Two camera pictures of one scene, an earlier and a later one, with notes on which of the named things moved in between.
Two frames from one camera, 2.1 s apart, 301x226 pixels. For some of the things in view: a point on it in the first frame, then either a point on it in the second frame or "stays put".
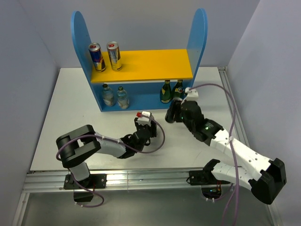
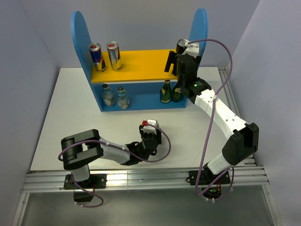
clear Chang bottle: (108, 95) stays put
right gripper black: (176, 106) -> (173, 59)
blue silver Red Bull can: (95, 51) stays put
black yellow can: (171, 102) -> (180, 47)
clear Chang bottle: (122, 100) stays put
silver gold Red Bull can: (114, 55) stays put
